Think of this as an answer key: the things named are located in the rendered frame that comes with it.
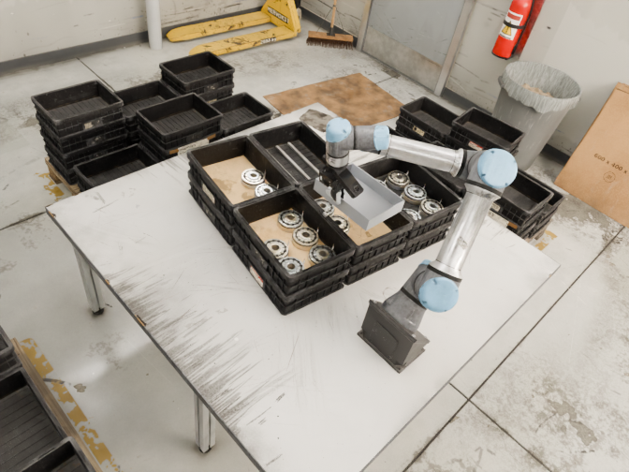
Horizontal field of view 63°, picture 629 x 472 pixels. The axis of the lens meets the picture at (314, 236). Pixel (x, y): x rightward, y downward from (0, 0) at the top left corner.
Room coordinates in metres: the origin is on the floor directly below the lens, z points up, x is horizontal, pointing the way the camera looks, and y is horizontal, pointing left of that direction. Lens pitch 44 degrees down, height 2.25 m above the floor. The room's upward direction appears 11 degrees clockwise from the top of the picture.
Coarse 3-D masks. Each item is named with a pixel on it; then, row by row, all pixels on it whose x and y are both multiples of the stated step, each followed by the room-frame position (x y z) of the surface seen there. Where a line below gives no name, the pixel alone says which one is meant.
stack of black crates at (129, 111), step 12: (144, 84) 2.87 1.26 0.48; (156, 84) 2.94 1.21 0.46; (120, 96) 2.73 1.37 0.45; (132, 96) 2.79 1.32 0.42; (144, 96) 2.86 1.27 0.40; (156, 96) 2.92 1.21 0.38; (168, 96) 2.87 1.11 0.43; (132, 108) 2.74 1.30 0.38; (132, 120) 2.49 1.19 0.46; (132, 132) 2.49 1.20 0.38; (132, 144) 2.49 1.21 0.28
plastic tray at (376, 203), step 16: (320, 176) 1.50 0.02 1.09; (368, 176) 1.58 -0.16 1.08; (320, 192) 1.46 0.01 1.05; (368, 192) 1.53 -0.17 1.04; (384, 192) 1.52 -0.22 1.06; (352, 208) 1.37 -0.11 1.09; (368, 208) 1.44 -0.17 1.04; (384, 208) 1.46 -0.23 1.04; (400, 208) 1.46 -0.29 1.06; (368, 224) 1.32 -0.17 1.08
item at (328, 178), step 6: (324, 156) 1.39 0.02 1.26; (324, 168) 1.40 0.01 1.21; (330, 168) 1.35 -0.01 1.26; (336, 168) 1.34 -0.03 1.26; (342, 168) 1.34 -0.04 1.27; (324, 174) 1.37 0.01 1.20; (330, 174) 1.38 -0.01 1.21; (324, 180) 1.38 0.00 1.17; (330, 180) 1.36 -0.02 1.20; (336, 180) 1.35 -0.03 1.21; (330, 186) 1.37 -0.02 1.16; (336, 186) 1.35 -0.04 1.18; (342, 186) 1.37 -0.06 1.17
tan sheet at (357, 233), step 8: (336, 208) 1.65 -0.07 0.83; (344, 216) 1.61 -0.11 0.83; (352, 224) 1.57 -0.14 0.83; (384, 224) 1.61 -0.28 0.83; (352, 232) 1.52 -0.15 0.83; (360, 232) 1.53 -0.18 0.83; (368, 232) 1.54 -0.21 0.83; (376, 232) 1.55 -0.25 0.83; (384, 232) 1.56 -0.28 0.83; (360, 240) 1.49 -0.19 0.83; (368, 240) 1.50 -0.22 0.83
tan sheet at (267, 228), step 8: (272, 216) 1.52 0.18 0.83; (256, 224) 1.46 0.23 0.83; (264, 224) 1.47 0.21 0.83; (272, 224) 1.48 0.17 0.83; (304, 224) 1.51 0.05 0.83; (256, 232) 1.41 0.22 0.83; (264, 232) 1.42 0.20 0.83; (272, 232) 1.43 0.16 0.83; (280, 232) 1.44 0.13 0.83; (288, 232) 1.45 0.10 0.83; (264, 240) 1.38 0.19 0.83; (320, 240) 1.44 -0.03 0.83; (288, 248) 1.36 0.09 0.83; (296, 248) 1.37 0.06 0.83; (288, 256) 1.32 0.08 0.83; (296, 256) 1.33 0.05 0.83; (304, 256) 1.34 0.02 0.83; (304, 264) 1.30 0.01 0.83
